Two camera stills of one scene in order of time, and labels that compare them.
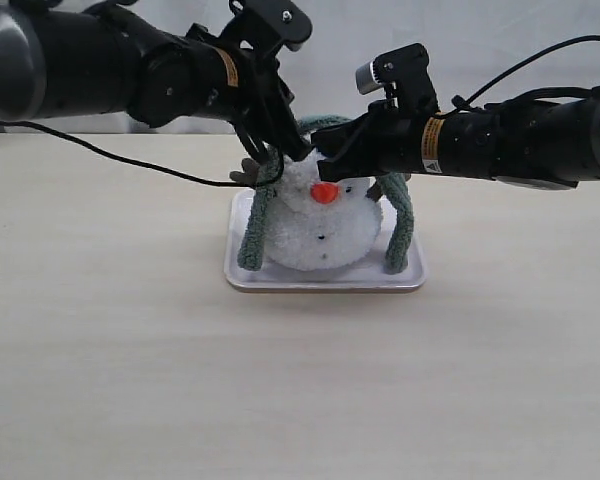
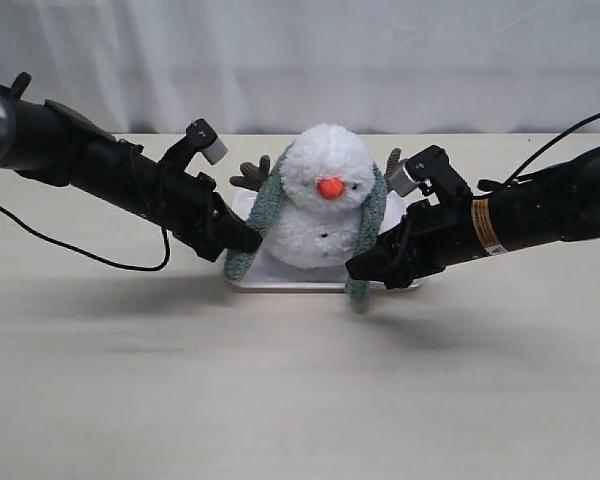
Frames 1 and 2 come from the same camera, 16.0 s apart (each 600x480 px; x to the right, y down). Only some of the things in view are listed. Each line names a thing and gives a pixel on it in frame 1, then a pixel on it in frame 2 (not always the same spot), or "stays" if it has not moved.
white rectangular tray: (368, 274) stays
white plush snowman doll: (318, 224) stays
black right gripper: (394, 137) -> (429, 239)
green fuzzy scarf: (399, 248) -> (238, 266)
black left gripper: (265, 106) -> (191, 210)
